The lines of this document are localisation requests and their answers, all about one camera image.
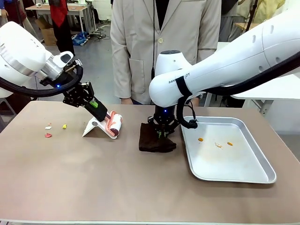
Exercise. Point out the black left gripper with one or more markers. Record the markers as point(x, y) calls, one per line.
point(75, 95)

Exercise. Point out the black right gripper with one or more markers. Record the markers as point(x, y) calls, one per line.
point(165, 114)

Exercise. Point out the dark brown cloth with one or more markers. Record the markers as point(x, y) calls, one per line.
point(150, 143)

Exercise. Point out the pink lint roller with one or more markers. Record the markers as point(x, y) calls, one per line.
point(116, 124)

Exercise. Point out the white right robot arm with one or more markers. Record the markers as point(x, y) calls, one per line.
point(234, 58)

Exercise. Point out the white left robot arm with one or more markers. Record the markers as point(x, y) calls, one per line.
point(18, 54)

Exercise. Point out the person's right hand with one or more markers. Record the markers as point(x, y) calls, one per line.
point(126, 101)

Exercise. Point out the white folded stand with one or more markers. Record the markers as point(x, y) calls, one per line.
point(93, 130)

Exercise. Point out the red paper scrap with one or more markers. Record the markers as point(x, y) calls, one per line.
point(48, 135)

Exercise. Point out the white crumbs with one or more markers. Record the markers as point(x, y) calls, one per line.
point(218, 145)

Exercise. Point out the oval orange crumb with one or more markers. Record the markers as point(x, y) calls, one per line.
point(230, 143)

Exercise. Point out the silver metal tray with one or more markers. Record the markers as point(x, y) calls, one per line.
point(225, 161)

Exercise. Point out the blue plastic bag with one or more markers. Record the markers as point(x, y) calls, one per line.
point(79, 38)

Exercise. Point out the person in beige jacket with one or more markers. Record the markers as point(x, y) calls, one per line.
point(140, 47)

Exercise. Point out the person in red and black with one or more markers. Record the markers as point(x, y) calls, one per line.
point(62, 28)

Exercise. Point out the cardboard box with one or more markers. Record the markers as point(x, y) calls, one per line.
point(48, 32)

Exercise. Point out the wooden top background desk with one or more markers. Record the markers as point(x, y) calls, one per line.
point(70, 9)

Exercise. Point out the large white table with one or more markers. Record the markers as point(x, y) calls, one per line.
point(269, 91)

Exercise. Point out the small white desk clock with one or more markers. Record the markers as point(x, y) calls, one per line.
point(39, 5)

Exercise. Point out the person in grey clothes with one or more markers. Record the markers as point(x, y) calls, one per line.
point(229, 25)

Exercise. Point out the person in khaki trousers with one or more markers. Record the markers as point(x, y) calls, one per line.
point(17, 10)

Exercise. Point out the wooden side table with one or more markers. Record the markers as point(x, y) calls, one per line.
point(246, 26)

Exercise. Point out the person with blue sleeve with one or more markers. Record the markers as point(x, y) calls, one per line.
point(2, 11)

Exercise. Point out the black tripod pole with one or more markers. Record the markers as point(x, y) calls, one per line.
point(252, 11)

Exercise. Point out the person in yellow garment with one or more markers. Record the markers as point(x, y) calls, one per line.
point(267, 10)

